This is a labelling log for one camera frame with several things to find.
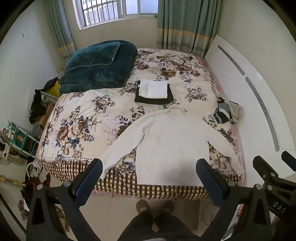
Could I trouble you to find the white knit sweater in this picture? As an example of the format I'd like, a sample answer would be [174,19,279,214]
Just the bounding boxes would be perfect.
[100,108,244,186]

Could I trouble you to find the striped black white clothes pile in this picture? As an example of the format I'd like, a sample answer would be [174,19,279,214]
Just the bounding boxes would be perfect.
[213,97,243,124]

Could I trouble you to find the black clothes on chair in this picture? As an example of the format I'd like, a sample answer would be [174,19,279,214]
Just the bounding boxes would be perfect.
[29,89,47,125]

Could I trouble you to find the white headboard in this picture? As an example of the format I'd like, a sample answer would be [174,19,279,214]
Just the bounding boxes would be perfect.
[205,36,295,186]

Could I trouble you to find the person's legs and shoes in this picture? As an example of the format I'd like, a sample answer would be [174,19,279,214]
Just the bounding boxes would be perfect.
[118,200,200,240]

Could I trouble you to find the green storage rack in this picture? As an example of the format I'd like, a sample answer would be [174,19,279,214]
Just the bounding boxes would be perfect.
[1,122,39,158]

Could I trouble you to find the floral bed blanket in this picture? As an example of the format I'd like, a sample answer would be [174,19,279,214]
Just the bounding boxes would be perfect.
[36,48,246,200]

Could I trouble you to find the folded black garment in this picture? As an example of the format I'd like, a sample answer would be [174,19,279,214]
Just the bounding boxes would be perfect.
[134,80,174,105]

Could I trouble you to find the folded white garment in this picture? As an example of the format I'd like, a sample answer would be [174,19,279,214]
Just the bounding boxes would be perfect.
[139,79,168,99]

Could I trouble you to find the dark teal folded quilt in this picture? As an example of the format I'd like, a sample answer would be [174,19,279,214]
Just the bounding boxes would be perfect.
[59,40,137,95]

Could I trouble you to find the green curtain left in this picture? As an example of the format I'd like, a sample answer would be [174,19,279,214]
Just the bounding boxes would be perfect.
[47,0,77,63]

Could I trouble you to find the green curtain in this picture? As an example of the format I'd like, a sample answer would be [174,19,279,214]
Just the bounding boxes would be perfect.
[47,0,77,63]
[157,0,222,58]

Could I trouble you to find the green curtain right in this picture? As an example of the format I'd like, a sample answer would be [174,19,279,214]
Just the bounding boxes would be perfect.
[157,0,222,58]

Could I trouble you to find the barred window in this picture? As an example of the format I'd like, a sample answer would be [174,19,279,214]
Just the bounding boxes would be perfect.
[72,0,159,30]

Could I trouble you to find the wooden broom handle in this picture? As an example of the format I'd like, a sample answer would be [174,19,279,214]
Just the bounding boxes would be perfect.
[0,175,26,187]

